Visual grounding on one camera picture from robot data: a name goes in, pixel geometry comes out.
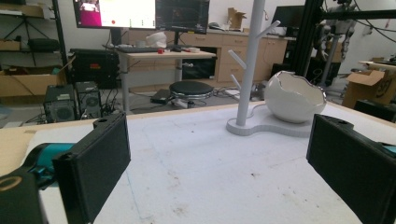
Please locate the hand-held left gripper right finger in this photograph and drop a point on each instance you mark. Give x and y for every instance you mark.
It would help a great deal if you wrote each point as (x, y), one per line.
(351, 165)

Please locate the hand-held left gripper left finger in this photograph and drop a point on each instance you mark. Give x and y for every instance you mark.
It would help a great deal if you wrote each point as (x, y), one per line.
(93, 168)

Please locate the black computer tower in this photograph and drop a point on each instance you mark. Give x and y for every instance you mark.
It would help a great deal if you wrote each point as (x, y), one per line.
(60, 104)
(88, 98)

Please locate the open cardboard box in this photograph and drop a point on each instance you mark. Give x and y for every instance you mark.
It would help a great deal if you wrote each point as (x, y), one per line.
(367, 85)

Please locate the white eggshell-shaped bowl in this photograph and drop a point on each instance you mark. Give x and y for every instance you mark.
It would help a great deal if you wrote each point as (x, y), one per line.
(289, 107)

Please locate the flat black box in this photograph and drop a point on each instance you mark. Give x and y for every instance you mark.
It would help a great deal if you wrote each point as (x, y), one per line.
(161, 96)

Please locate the black equipment case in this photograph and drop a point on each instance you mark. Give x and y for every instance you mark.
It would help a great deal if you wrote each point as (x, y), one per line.
(93, 67)

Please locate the large flat cardboard box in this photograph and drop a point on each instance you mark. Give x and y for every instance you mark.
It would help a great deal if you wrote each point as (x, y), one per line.
(28, 82)

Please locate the white table mat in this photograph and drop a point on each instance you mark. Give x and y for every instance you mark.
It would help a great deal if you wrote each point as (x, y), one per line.
(202, 161)

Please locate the white power strip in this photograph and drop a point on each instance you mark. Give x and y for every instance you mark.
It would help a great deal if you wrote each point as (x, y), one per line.
(182, 103)

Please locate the black round stool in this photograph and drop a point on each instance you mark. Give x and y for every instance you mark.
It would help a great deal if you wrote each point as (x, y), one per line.
(190, 88)

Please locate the black keyboard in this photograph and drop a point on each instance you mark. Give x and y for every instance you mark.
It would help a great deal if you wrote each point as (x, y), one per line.
(137, 49)

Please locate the black bag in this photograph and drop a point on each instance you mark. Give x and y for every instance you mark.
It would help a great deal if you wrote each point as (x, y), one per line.
(43, 44)

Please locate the grey robot on stand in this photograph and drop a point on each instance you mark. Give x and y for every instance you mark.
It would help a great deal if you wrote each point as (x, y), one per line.
(341, 31)

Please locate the small red object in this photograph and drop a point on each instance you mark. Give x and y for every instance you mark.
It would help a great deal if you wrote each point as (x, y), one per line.
(160, 51)

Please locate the white tree-shaped stand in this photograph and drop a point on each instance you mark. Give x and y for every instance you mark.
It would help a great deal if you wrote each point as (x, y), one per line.
(248, 77)

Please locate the wooden standing desk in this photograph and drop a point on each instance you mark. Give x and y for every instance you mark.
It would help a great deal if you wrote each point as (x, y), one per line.
(174, 55)

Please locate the black metal shelf rack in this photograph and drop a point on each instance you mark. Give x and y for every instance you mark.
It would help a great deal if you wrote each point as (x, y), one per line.
(59, 31)

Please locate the white rounded object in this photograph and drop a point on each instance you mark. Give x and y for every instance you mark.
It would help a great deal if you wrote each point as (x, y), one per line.
(156, 39)

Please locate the monitor with bright screen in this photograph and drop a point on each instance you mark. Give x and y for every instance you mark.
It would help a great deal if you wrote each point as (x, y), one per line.
(124, 12)

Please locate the small black monitor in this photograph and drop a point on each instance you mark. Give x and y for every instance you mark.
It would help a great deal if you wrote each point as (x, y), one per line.
(288, 15)

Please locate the wooden drawer cabinet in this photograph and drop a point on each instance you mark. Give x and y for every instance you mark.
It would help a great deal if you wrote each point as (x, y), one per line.
(233, 40)

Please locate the monitor with dark screen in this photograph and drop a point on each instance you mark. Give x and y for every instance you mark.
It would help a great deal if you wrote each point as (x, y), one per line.
(183, 15)

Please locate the small torn cardboard box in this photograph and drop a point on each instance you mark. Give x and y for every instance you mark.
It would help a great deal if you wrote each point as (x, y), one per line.
(236, 18)

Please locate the black metal frame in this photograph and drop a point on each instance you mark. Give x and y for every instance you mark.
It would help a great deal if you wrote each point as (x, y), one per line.
(306, 34)

